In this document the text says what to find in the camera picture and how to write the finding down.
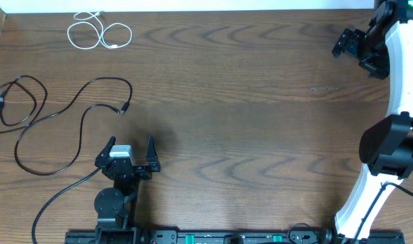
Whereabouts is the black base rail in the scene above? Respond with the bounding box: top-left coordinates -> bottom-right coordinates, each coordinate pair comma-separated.
64,228 -> 405,244

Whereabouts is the black USB cable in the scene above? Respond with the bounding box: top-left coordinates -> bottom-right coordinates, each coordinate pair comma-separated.
14,77 -> 133,176
0,75 -> 48,134

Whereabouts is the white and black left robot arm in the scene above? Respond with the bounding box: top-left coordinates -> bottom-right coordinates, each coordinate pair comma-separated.
93,136 -> 160,244

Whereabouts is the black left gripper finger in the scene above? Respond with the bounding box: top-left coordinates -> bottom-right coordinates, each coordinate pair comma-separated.
95,136 -> 116,167
146,136 -> 159,166

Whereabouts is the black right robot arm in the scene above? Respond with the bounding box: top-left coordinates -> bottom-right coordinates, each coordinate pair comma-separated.
316,0 -> 413,243

